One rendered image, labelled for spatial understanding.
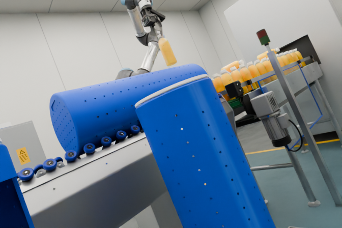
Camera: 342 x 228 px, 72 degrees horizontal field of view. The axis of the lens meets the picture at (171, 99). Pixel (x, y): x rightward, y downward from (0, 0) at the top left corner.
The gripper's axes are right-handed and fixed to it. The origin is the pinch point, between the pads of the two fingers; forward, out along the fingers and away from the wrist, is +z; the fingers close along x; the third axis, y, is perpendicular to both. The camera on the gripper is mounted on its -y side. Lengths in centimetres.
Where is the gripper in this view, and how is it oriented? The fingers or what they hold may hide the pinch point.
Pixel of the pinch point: (160, 35)
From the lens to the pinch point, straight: 159.8
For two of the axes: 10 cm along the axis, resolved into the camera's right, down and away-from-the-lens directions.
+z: 3.8, 9.2, -0.7
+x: 5.9, -3.0, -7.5
